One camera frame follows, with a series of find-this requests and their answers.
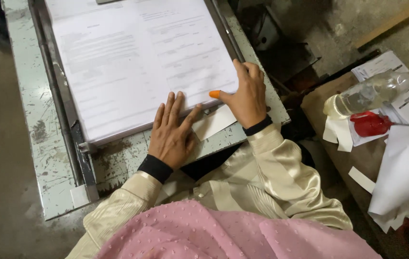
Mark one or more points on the person's right hand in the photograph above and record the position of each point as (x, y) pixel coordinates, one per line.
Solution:
(249, 99)

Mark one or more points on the person's left hand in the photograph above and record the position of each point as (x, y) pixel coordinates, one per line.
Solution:
(170, 138)

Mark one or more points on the stack of printed paper sheets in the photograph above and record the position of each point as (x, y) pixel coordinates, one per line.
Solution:
(125, 64)

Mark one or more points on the orange rubber thumb cot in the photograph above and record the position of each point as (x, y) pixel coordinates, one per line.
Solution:
(214, 94)

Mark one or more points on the small white paper slip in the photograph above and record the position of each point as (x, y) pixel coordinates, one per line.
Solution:
(213, 124)

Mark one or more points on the dark machine part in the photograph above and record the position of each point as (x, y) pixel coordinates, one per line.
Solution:
(272, 39)

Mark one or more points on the dark metal guide rod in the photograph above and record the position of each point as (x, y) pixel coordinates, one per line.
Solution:
(227, 32)

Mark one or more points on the cream satin blouse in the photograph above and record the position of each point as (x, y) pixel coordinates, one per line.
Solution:
(226, 189)

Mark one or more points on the white paper strips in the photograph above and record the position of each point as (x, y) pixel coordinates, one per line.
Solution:
(339, 135)

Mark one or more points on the white tape piece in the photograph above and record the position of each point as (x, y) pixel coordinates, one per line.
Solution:
(79, 196)

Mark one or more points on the pink dotted scarf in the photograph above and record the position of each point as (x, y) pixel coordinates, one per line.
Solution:
(226, 233)

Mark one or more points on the dark metal side guide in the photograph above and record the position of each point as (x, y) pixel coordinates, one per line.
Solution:
(60, 108)

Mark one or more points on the clear plastic bottle orange cap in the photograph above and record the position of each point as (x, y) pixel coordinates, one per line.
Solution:
(369, 94)

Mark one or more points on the brown work table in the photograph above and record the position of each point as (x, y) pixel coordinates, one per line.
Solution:
(355, 162)

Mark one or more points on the grey metal cutter table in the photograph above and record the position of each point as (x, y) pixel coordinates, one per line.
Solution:
(35, 118)

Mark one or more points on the single white paper strip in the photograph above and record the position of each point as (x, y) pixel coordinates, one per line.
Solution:
(361, 179)

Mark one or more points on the wooden plank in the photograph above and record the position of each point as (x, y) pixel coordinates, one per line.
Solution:
(395, 25)

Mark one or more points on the large white paper sheet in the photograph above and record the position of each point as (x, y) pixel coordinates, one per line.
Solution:
(404, 172)

